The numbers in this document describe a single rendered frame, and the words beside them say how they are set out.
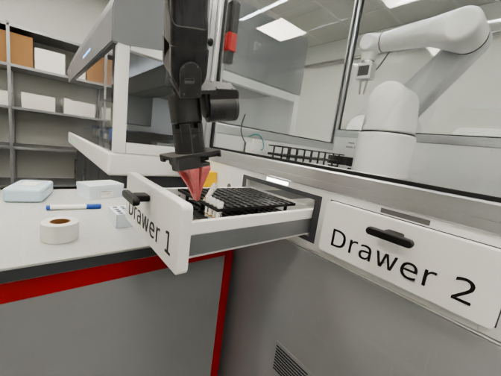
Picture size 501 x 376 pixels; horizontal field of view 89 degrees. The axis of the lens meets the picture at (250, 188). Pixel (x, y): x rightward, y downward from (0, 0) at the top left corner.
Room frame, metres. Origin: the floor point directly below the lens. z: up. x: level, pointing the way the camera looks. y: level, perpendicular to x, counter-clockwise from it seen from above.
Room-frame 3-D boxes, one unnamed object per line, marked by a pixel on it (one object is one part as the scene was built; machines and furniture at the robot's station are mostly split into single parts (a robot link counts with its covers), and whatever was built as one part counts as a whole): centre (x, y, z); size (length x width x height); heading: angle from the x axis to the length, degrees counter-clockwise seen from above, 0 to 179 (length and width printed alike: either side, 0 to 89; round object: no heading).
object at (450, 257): (0.43, -0.27, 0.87); 0.29 x 0.02 x 0.11; 41
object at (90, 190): (0.92, 0.55, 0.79); 0.13 x 0.09 x 0.05; 151
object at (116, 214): (0.71, 0.32, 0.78); 0.12 x 0.08 x 0.04; 133
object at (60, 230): (0.54, 0.41, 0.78); 0.07 x 0.07 x 0.04
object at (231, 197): (0.59, 0.03, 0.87); 0.22 x 0.18 x 0.06; 131
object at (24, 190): (0.80, 0.71, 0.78); 0.15 x 0.10 x 0.04; 27
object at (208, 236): (0.60, 0.02, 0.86); 0.40 x 0.26 x 0.06; 131
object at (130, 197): (0.44, 0.20, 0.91); 0.07 x 0.04 x 0.01; 41
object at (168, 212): (0.46, 0.18, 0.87); 0.29 x 0.02 x 0.11; 41
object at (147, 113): (2.19, 0.80, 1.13); 1.78 x 1.14 x 0.45; 41
